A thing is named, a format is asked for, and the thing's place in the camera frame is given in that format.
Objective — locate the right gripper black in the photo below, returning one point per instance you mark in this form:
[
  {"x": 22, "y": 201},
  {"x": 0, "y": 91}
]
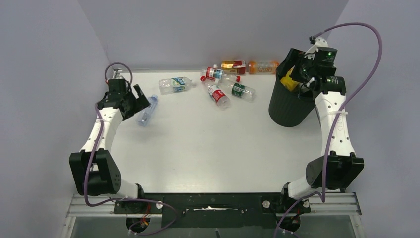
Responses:
[{"x": 295, "y": 57}]

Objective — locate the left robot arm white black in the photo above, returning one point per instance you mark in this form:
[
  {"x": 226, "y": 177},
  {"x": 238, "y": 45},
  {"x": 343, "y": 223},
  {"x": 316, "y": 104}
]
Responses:
[{"x": 94, "y": 169}]

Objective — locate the red gold label bottle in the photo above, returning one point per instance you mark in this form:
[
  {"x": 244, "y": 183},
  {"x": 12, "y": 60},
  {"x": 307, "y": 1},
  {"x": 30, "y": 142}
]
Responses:
[{"x": 237, "y": 67}]

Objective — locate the clear bottle red blue label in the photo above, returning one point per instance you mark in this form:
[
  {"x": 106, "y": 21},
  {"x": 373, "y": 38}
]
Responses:
[{"x": 219, "y": 74}]

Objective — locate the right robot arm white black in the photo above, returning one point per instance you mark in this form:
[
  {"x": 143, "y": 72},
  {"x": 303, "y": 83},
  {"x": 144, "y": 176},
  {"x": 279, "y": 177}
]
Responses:
[{"x": 338, "y": 166}]

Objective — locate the clear bottle dark green label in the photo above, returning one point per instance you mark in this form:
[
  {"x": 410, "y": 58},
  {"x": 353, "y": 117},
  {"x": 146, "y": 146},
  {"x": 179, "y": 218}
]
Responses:
[{"x": 238, "y": 90}]

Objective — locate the yellow juice bottle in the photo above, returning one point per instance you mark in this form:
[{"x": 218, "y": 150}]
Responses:
[{"x": 288, "y": 82}]

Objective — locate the clear blue water bottle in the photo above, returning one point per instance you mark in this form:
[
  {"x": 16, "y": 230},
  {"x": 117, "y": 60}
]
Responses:
[{"x": 146, "y": 114}]

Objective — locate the black ribbed plastic bin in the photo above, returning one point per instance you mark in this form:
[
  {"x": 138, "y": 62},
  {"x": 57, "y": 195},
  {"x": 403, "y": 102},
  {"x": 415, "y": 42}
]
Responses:
[{"x": 287, "y": 108}]

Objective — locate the orange drink bottle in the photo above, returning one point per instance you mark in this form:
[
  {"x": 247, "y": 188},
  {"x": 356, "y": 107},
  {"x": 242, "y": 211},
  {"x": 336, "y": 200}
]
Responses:
[{"x": 263, "y": 67}]

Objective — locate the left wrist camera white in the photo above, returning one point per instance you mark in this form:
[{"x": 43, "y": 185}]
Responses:
[{"x": 117, "y": 74}]

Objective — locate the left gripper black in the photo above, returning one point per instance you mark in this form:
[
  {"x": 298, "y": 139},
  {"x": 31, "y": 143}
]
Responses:
[{"x": 140, "y": 103}]

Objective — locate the clear bottle blue green label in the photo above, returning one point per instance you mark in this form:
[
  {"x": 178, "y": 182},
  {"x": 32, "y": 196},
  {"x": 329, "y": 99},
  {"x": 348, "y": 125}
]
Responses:
[{"x": 175, "y": 85}]

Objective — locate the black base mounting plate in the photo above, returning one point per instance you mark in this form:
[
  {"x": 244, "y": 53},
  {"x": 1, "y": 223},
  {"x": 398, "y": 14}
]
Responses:
[{"x": 218, "y": 210}]

